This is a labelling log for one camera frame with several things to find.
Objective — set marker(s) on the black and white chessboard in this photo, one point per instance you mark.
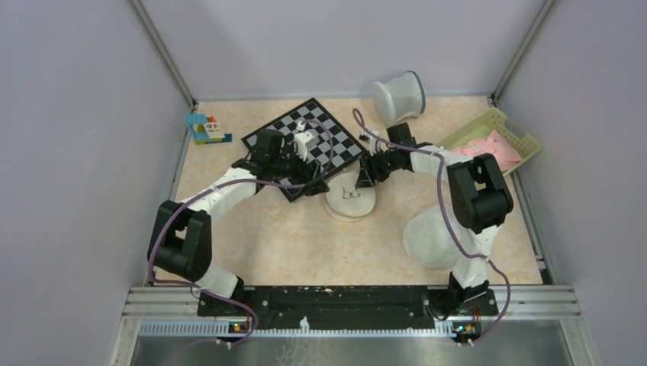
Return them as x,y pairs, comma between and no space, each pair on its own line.
336,148

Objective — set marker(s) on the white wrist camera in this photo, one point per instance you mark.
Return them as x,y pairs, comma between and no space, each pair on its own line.
372,139
304,139

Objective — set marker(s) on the light green plastic basket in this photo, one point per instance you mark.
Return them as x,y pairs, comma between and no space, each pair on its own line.
494,119

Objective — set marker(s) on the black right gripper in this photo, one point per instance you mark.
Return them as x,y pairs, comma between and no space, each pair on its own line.
368,176

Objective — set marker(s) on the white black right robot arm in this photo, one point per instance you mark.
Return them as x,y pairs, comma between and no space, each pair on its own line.
480,198

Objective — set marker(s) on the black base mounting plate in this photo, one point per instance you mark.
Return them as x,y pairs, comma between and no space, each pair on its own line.
348,307

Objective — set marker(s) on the colourful toy block house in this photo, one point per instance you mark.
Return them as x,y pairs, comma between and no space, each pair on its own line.
206,130

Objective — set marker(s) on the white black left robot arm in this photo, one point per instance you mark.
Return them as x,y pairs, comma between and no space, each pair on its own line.
181,241

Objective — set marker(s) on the pink bra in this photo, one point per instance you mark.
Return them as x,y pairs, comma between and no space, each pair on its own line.
495,144

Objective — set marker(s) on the aluminium front frame rail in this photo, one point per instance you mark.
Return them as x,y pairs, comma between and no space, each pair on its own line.
172,311

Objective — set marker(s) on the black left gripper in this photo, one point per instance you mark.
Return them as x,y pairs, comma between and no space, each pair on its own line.
305,174

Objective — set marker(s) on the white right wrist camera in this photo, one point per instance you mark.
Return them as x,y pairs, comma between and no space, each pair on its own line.
372,139

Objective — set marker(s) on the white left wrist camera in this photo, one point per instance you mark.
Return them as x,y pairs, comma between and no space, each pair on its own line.
304,139

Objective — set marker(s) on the white mesh laundry bag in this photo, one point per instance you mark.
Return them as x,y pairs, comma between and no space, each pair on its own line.
426,239
345,202

